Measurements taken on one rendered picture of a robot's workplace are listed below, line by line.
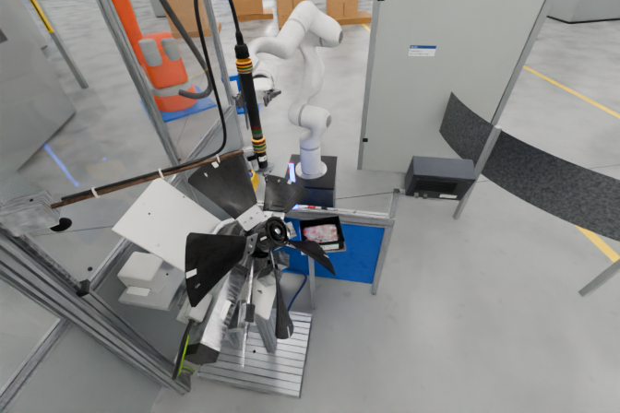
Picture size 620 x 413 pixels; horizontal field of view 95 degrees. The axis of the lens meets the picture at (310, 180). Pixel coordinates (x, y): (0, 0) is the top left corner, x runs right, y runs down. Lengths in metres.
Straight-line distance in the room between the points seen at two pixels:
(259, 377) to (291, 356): 0.21
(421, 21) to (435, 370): 2.41
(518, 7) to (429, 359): 2.46
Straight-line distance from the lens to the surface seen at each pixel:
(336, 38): 1.43
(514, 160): 2.43
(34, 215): 0.99
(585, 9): 10.46
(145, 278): 1.46
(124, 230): 1.12
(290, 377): 2.04
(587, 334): 2.79
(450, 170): 1.39
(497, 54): 2.83
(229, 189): 1.09
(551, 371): 2.54
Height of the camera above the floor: 2.06
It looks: 42 degrees down
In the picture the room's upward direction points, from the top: 3 degrees counter-clockwise
